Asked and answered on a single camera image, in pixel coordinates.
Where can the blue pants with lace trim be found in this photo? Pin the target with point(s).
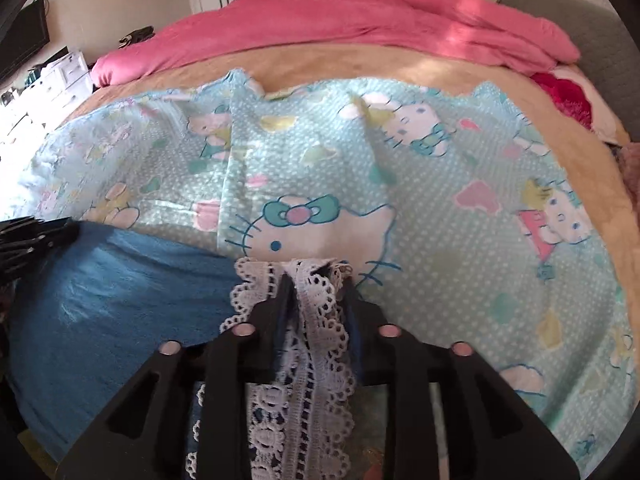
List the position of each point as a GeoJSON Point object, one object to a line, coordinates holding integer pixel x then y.
{"type": "Point", "coordinates": [125, 300]}

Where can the black wall television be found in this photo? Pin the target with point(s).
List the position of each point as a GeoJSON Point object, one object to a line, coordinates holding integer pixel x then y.
{"type": "Point", "coordinates": [22, 40]}

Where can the black bag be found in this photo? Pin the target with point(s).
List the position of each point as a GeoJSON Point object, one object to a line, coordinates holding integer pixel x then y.
{"type": "Point", "coordinates": [136, 36]}

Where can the white drawer unit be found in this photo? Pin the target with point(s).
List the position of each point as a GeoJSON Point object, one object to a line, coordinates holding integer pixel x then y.
{"type": "Point", "coordinates": [62, 75]}

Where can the light blue cartoon printed blanket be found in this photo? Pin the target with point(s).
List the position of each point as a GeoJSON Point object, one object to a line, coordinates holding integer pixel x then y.
{"type": "Point", "coordinates": [440, 240]}

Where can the tan bed sheet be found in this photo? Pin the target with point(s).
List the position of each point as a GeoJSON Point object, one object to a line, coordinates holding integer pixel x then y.
{"type": "Point", "coordinates": [310, 67]}

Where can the red and white plush blanket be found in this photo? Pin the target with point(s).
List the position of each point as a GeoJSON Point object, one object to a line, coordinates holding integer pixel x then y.
{"type": "Point", "coordinates": [582, 97]}

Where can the pink duvet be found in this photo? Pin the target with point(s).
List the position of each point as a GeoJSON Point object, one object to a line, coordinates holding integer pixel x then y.
{"type": "Point", "coordinates": [360, 25]}

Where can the grey pillow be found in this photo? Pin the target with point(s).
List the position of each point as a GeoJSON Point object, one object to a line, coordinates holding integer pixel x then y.
{"type": "Point", "coordinates": [575, 15]}

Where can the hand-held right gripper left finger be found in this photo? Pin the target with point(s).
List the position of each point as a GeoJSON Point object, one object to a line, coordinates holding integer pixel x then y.
{"type": "Point", "coordinates": [283, 312]}

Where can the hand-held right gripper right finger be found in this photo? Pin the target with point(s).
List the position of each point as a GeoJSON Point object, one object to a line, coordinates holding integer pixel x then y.
{"type": "Point", "coordinates": [351, 310]}

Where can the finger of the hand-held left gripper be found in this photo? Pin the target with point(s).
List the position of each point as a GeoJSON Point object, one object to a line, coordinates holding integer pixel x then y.
{"type": "Point", "coordinates": [35, 224]}
{"type": "Point", "coordinates": [40, 250]}

